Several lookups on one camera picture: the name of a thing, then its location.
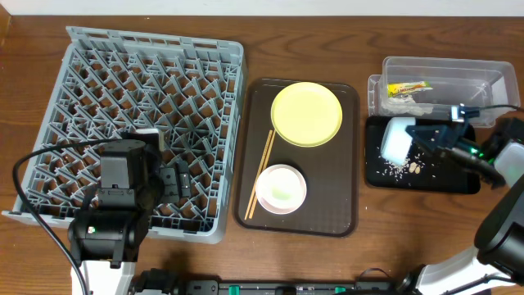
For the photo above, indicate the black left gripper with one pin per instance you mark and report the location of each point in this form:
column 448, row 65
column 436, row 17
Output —
column 176, row 183

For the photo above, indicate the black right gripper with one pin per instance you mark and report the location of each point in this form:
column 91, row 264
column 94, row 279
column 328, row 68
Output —
column 444, row 137

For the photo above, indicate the light blue bowl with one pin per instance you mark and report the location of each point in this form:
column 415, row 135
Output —
column 396, row 142

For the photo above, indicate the green snack wrapper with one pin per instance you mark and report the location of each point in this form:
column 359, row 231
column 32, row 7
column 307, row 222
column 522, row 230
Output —
column 406, row 88

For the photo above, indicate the white small cup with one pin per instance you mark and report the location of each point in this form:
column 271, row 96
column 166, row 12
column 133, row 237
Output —
column 283, row 187

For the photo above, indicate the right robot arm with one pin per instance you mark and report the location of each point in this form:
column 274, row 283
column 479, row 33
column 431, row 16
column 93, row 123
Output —
column 496, row 257

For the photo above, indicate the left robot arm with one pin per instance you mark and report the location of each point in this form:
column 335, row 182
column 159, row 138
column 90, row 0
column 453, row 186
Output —
column 105, row 241

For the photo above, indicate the black waste tray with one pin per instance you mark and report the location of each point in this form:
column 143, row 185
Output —
column 449, row 177

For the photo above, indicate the rice and food scraps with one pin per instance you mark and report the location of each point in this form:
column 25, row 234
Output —
column 407, row 169

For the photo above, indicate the crumpled white tissue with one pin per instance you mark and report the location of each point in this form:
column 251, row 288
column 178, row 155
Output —
column 405, row 104

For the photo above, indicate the clear plastic bin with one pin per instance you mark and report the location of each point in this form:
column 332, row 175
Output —
column 489, row 85

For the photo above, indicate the wooden chopstick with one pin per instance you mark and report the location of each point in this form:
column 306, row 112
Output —
column 258, row 182
column 252, row 195

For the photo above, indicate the pink plate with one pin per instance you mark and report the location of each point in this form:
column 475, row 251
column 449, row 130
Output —
column 268, row 206

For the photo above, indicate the dark brown serving tray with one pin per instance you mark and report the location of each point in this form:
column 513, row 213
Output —
column 331, row 170

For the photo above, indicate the yellow plate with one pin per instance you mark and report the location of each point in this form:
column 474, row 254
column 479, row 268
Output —
column 306, row 114

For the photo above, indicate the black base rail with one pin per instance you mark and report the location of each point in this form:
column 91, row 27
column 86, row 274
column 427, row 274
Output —
column 286, row 287

